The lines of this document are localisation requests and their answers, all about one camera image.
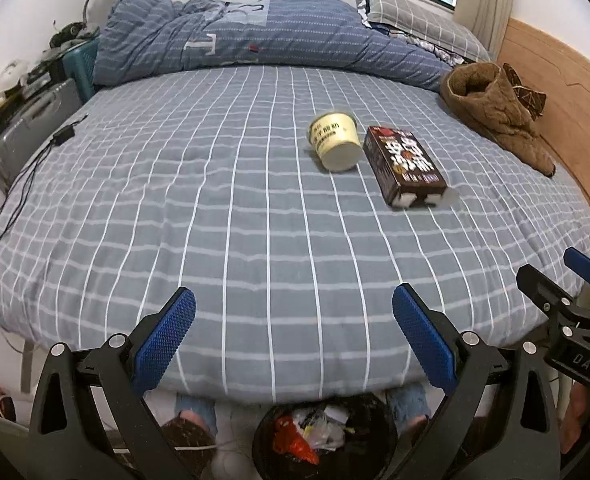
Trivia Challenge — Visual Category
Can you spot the person's right hand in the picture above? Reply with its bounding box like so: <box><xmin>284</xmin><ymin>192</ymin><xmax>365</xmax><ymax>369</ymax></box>
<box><xmin>560</xmin><ymin>384</ymin><xmax>590</xmax><ymax>456</ymax></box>

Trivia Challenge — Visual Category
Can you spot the person's right leg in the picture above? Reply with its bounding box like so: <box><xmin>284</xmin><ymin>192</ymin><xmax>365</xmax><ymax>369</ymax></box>
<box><xmin>400</xmin><ymin>412</ymin><xmax>433</xmax><ymax>441</ymax></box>

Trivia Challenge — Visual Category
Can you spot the clear plastic bag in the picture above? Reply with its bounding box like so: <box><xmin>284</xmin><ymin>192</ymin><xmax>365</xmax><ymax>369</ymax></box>
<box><xmin>302</xmin><ymin>407</ymin><xmax>356</xmax><ymax>451</ymax></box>

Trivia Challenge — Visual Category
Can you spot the yellow paper cup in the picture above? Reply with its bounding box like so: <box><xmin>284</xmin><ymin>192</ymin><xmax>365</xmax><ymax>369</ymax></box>
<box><xmin>307</xmin><ymin>111</ymin><xmax>364</xmax><ymax>172</ymax></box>

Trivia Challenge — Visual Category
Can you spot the grey checked pillow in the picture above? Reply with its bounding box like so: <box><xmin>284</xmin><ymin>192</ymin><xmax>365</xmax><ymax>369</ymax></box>
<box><xmin>365</xmin><ymin>0</ymin><xmax>490</xmax><ymax>61</ymax></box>

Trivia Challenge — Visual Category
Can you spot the brown cardboard box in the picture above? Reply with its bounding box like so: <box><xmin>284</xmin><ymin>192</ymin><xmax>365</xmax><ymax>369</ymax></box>
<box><xmin>362</xmin><ymin>126</ymin><xmax>448</xmax><ymax>209</ymax></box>

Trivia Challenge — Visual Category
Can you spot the person's leg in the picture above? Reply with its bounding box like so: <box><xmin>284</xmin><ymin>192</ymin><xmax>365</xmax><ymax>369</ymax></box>
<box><xmin>400</xmin><ymin>412</ymin><xmax>433</xmax><ymax>441</ymax></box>
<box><xmin>157</xmin><ymin>410</ymin><xmax>218</xmax><ymax>466</ymax></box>

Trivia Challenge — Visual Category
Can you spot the wooden headboard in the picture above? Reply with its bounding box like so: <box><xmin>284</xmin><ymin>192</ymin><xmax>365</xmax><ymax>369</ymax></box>
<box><xmin>495</xmin><ymin>16</ymin><xmax>590</xmax><ymax>233</ymax></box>

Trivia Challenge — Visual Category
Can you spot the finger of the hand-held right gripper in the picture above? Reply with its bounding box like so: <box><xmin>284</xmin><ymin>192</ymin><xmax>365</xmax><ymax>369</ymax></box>
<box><xmin>564</xmin><ymin>247</ymin><xmax>590</xmax><ymax>291</ymax></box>
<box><xmin>516</xmin><ymin>263</ymin><xmax>590</xmax><ymax>333</ymax></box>

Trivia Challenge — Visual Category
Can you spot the beige curtain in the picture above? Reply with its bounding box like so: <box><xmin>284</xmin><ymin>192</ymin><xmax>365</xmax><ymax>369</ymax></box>
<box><xmin>455</xmin><ymin>0</ymin><xmax>518</xmax><ymax>56</ymax></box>

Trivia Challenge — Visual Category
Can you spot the grey checked bed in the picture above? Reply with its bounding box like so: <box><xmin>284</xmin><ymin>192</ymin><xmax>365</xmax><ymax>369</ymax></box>
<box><xmin>0</xmin><ymin>65</ymin><xmax>590</xmax><ymax>403</ymax></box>

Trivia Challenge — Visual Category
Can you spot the dark patterned cloth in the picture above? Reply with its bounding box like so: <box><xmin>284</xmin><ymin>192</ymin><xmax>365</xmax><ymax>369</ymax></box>
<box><xmin>502</xmin><ymin>62</ymin><xmax>548</xmax><ymax>121</ymax></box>

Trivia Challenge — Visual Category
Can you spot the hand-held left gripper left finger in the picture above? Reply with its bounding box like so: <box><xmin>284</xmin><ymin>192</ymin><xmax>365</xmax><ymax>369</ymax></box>
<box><xmin>27</xmin><ymin>287</ymin><xmax>197</xmax><ymax>480</ymax></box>

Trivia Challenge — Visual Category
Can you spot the black lined trash bin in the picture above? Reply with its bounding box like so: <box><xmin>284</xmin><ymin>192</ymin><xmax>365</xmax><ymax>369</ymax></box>
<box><xmin>251</xmin><ymin>392</ymin><xmax>400</xmax><ymax>480</ymax></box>

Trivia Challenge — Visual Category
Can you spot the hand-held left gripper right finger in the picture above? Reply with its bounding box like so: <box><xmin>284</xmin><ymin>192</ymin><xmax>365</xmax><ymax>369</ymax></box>
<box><xmin>392</xmin><ymin>284</ymin><xmax>560</xmax><ymax>480</ymax></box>

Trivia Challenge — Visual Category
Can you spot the grey suitcase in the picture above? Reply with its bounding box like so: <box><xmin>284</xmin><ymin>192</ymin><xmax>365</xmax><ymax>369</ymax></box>
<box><xmin>0</xmin><ymin>77</ymin><xmax>88</xmax><ymax>193</ymax></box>

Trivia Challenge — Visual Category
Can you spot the person's left leg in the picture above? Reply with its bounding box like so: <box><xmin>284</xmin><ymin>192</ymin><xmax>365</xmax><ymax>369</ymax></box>
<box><xmin>157</xmin><ymin>410</ymin><xmax>218</xmax><ymax>466</ymax></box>

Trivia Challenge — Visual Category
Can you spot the dark clutter pile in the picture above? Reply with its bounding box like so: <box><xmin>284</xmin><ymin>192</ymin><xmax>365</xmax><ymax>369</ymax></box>
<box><xmin>50</xmin><ymin>20</ymin><xmax>88</xmax><ymax>46</ymax></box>

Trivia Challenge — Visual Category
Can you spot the brown padded garment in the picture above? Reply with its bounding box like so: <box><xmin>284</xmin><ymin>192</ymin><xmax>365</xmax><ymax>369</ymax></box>
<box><xmin>440</xmin><ymin>62</ymin><xmax>557</xmax><ymax>178</ymax></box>

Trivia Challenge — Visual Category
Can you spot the red plastic bag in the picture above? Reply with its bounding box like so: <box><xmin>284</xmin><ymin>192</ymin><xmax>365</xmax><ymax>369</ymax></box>
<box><xmin>272</xmin><ymin>416</ymin><xmax>320</xmax><ymax>465</ymax></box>

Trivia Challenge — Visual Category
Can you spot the blue striped quilt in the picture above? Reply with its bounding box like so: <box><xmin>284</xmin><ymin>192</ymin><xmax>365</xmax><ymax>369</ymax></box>
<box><xmin>92</xmin><ymin>0</ymin><xmax>453</xmax><ymax>93</ymax></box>

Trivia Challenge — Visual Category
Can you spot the blue slipper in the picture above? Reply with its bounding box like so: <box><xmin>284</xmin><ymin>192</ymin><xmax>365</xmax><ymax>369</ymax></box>
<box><xmin>387</xmin><ymin>384</ymin><xmax>432</xmax><ymax>426</ymax></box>
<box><xmin>174</xmin><ymin>392</ymin><xmax>216</xmax><ymax>428</ymax></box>

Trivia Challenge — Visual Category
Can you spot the black charger cable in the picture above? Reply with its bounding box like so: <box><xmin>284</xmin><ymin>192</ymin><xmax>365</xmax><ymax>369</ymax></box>
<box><xmin>0</xmin><ymin>115</ymin><xmax>88</xmax><ymax>247</ymax></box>

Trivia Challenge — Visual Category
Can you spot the white round device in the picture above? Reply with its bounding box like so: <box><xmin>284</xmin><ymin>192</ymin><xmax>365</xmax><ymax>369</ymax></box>
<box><xmin>0</xmin><ymin>59</ymin><xmax>30</xmax><ymax>101</ymax></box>

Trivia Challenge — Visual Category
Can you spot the teal plastic stool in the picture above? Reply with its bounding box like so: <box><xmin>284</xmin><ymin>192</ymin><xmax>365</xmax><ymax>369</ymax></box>
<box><xmin>65</xmin><ymin>40</ymin><xmax>100</xmax><ymax>103</ymax></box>

